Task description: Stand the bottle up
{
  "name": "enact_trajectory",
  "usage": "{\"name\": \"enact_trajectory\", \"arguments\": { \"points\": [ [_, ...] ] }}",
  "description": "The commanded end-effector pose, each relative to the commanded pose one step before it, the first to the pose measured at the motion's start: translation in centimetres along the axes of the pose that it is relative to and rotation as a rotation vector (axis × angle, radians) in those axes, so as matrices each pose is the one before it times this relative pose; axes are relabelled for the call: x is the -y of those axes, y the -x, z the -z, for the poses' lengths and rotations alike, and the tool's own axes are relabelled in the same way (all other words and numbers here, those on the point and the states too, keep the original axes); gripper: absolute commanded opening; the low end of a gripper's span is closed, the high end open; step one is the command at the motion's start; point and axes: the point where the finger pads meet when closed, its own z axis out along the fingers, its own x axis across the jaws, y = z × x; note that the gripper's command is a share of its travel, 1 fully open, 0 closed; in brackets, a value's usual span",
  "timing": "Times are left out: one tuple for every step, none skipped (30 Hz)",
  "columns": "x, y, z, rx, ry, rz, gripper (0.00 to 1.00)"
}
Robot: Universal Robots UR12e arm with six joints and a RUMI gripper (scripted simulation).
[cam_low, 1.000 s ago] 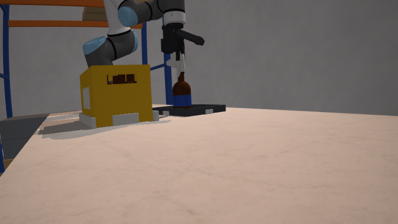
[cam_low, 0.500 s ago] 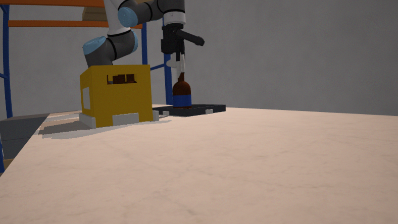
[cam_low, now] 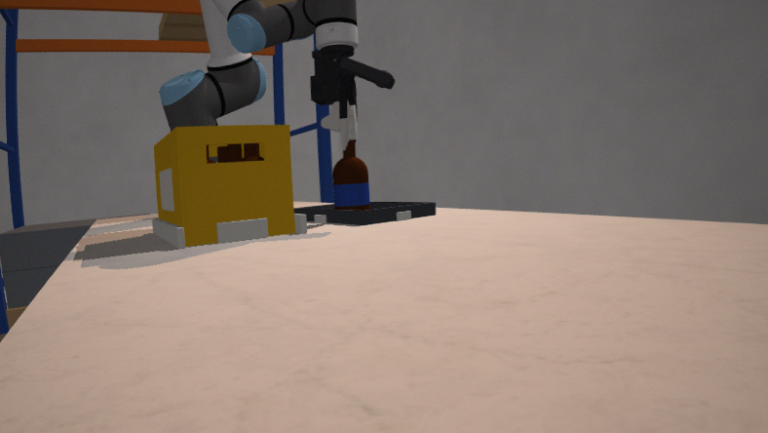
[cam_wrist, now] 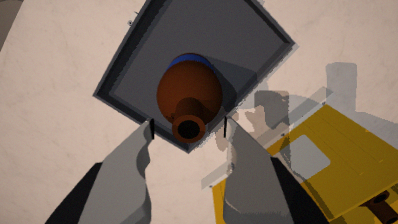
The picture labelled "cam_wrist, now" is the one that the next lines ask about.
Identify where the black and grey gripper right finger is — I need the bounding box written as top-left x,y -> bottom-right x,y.
223,116 -> 329,224

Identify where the dark grey tray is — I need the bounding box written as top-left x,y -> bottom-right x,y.
93,0 -> 295,154

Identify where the yellow crate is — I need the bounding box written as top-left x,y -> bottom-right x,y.
266,104 -> 398,224

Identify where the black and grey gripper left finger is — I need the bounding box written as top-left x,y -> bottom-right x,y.
45,118 -> 154,224

